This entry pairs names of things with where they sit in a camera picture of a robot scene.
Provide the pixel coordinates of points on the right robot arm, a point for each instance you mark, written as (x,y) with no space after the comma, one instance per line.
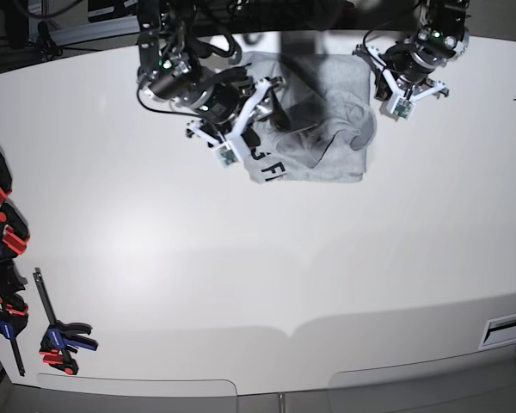
(209,82)

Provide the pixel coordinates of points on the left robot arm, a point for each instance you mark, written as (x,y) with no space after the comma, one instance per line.
(441,36)

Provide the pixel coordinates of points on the grey T-shirt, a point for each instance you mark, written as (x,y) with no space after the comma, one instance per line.
(327,101)

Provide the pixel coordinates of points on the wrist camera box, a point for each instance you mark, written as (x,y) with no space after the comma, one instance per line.
(400,106)
(229,153)

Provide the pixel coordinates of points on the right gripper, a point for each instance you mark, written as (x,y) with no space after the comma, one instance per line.
(229,113)

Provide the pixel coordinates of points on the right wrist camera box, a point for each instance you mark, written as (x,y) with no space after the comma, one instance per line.
(229,153)

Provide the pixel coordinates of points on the blue red bar clamp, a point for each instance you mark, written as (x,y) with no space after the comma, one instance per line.
(14,232)

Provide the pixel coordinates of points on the black blue bar clamp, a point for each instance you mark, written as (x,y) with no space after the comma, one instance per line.
(13,310)

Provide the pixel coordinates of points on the small blue bar clamp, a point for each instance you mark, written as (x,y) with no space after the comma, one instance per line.
(61,341)

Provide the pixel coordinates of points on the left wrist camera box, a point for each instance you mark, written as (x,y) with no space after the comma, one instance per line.
(400,106)

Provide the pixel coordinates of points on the white label card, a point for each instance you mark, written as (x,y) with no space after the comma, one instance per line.
(498,332)

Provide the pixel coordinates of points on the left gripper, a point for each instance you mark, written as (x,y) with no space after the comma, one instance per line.
(401,71)

